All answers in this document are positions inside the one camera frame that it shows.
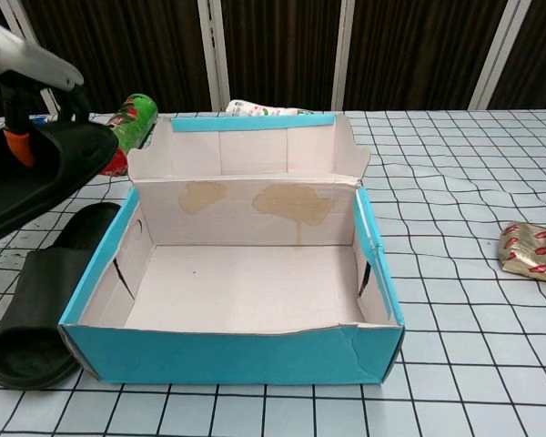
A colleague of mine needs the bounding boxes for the white black checkered tablecloth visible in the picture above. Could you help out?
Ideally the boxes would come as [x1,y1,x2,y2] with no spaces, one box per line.
[0,108,546,437]

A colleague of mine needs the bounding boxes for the white metal screen post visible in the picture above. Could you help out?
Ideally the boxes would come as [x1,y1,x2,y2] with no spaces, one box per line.
[330,0,363,112]
[470,0,522,112]
[0,0,68,115]
[197,0,231,113]

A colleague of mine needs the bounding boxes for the gold red snack packet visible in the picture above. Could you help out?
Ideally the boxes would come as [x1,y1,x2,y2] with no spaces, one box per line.
[498,221,546,288]

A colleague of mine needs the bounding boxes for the black slipper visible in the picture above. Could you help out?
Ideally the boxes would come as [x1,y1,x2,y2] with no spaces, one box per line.
[0,202,123,391]
[0,118,120,247]

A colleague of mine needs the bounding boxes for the light blue shoe box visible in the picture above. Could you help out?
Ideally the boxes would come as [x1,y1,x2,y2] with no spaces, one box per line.
[57,112,407,386]

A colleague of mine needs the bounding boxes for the green chips can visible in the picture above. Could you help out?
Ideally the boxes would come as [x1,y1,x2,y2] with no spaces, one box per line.
[100,93,159,176]

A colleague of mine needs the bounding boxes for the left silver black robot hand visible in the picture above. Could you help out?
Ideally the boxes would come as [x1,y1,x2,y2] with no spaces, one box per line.
[0,3,92,168]

